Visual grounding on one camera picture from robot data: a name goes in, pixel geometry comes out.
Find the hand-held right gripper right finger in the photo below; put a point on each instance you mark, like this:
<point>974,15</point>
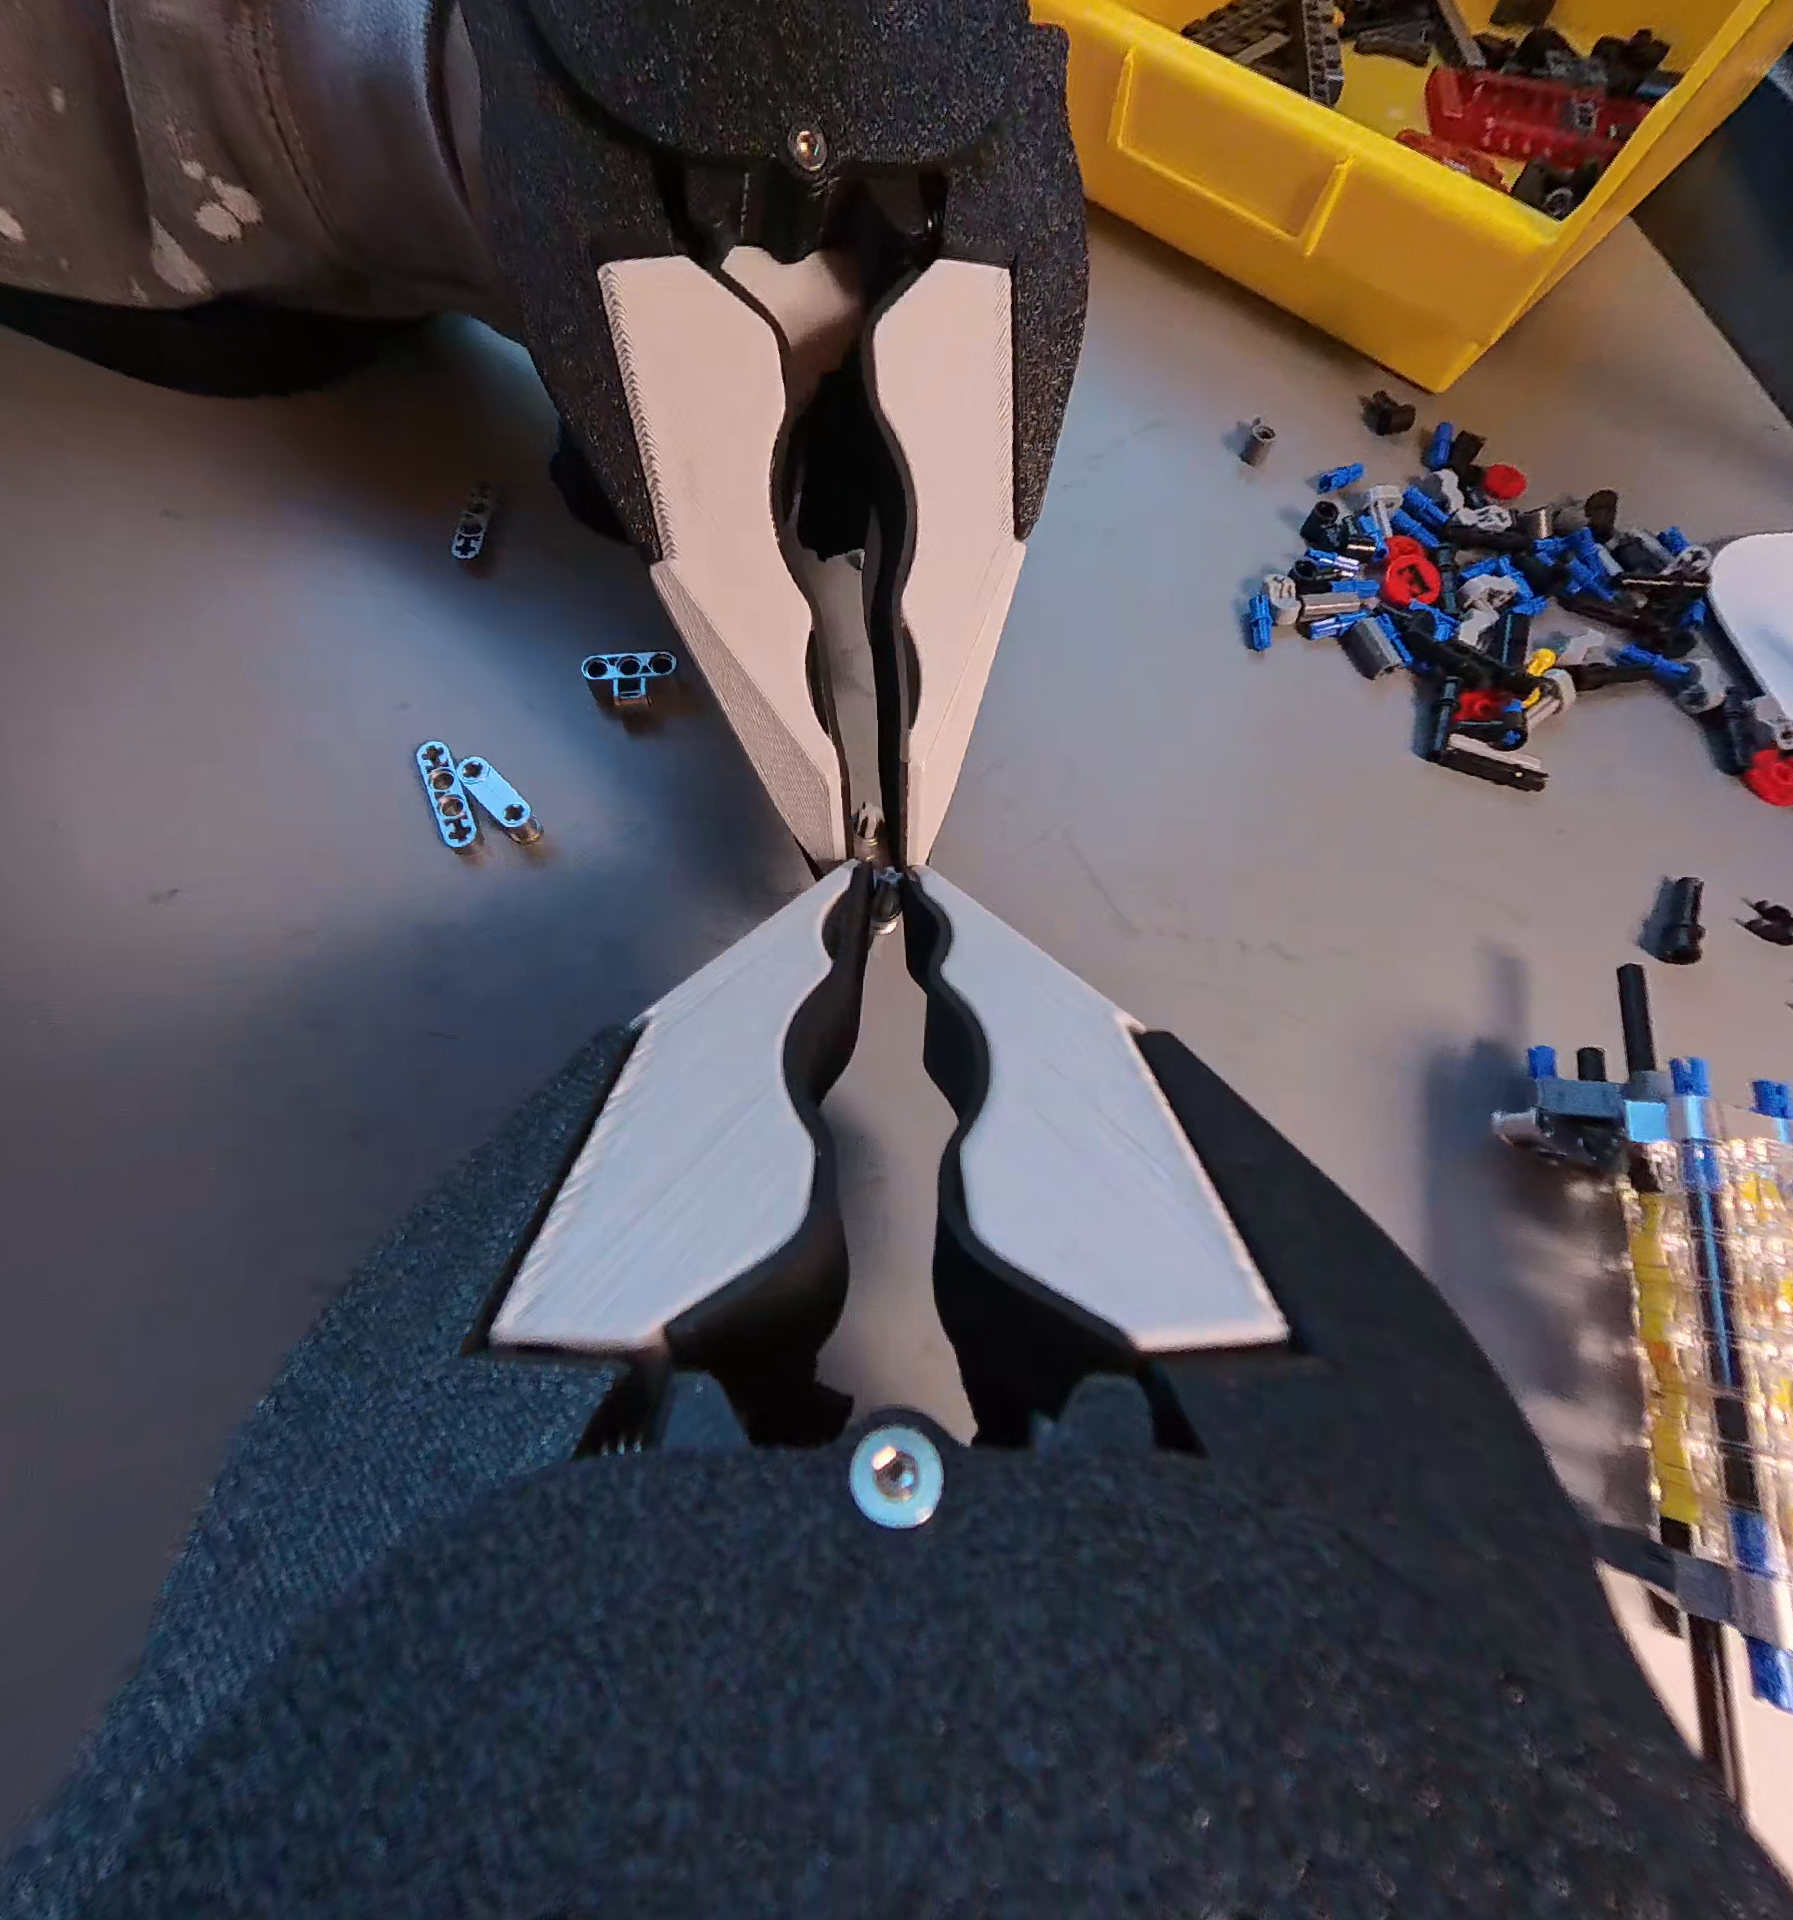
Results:
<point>1124,1185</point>

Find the person's left forearm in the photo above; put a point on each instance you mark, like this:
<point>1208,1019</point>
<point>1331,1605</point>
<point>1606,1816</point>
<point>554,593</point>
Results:
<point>236,149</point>

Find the clear toy engine block assembly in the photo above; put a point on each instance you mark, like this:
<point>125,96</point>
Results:
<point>1736,1318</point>

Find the small grey toy bush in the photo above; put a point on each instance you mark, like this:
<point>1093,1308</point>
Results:
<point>1258,441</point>

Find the grey three-hole toy beam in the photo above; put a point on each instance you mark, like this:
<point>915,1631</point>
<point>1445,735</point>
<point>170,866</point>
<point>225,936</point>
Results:
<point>631,673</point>

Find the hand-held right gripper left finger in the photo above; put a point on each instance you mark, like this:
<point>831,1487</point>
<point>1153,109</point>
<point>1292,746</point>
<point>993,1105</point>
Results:
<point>657,1185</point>

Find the small black toy connector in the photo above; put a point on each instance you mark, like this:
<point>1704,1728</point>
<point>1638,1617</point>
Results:
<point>1386,413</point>

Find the pile of black red beams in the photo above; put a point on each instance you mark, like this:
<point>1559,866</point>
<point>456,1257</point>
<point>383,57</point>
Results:
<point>1513,104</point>

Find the pile of blue black pins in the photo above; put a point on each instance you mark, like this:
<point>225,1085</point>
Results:
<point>1482,615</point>

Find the thin silver toy liftarm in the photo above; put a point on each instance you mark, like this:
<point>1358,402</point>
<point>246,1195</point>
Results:
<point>887,902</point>
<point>504,794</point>
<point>472,522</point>
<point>446,794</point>

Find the black toy pin connector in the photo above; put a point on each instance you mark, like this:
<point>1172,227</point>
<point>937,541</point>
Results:
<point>1676,918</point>

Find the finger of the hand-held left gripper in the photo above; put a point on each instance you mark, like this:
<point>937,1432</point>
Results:
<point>964,452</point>
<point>703,452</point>

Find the grey desk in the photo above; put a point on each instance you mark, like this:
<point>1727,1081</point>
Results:
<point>1210,976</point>

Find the yellow plastic bin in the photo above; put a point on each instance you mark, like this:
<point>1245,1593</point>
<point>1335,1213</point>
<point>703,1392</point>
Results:
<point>1286,225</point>

